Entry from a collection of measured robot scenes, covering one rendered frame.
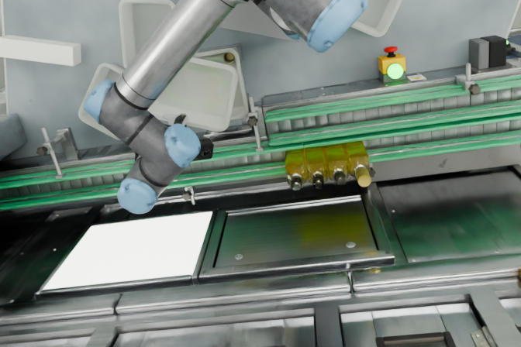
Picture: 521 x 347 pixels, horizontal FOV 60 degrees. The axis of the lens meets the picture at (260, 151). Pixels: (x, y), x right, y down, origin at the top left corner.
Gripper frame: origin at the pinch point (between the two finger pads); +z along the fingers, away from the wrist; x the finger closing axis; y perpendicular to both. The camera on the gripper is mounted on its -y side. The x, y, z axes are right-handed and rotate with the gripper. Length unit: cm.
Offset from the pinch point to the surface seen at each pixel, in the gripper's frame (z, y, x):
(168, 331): -39, -7, 32
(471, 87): 13, -72, -16
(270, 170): 13.3, -24.0, 20.3
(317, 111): 15.9, -34.3, -0.7
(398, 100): 16, -56, -8
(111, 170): 10.1, 24.9, 28.1
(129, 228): 0.1, 16.1, 41.2
